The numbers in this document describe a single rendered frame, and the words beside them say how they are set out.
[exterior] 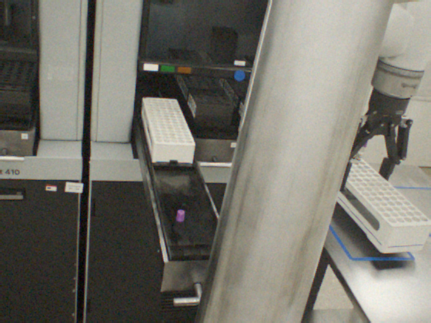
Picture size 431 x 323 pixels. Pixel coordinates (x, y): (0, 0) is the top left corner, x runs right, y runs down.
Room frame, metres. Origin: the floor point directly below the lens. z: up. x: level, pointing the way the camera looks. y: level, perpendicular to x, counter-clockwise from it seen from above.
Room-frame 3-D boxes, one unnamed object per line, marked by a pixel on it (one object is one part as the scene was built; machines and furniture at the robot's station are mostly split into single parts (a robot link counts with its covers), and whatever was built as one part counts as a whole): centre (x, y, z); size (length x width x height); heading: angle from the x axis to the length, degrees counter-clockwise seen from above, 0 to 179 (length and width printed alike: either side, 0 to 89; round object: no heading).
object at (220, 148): (1.52, 0.11, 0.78); 0.73 x 0.14 x 0.09; 18
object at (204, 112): (1.30, 0.04, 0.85); 0.12 x 0.02 x 0.06; 109
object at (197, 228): (0.99, 0.09, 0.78); 0.73 x 0.14 x 0.09; 18
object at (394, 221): (0.91, -0.33, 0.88); 0.30 x 0.10 x 0.06; 22
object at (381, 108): (0.94, -0.32, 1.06); 0.08 x 0.07 x 0.09; 112
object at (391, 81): (0.94, -0.32, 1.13); 0.09 x 0.09 x 0.06
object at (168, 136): (1.16, 0.15, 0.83); 0.30 x 0.10 x 0.06; 18
